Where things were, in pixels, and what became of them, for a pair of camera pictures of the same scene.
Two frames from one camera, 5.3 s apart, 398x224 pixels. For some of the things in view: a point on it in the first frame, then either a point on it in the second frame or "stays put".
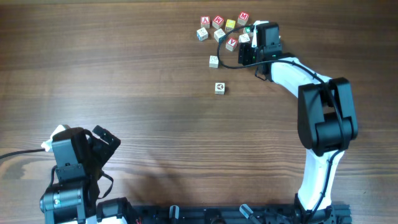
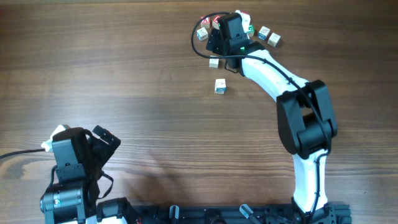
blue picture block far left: (202, 34) stays put
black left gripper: (104, 153) stays put
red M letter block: (254, 42) to (245, 20)
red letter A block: (205, 22) stays put
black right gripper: (244, 51) to (214, 43)
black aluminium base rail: (235, 214) stays put
